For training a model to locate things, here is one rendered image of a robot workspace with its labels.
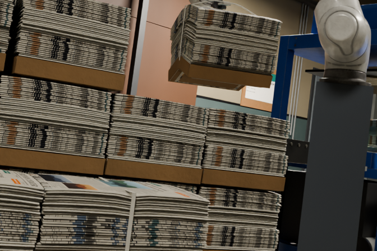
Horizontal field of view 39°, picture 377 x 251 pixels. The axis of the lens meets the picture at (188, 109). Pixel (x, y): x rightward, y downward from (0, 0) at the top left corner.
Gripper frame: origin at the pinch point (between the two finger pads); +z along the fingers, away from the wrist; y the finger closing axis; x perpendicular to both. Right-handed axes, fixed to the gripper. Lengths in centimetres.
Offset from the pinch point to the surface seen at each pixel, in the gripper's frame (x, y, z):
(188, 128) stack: 18, 51, 36
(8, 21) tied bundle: 69, 29, 43
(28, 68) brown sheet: 63, 40, 43
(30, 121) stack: 60, 53, 44
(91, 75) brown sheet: 47, 40, 40
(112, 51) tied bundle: 42, 33, 38
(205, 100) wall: -136, 44, -468
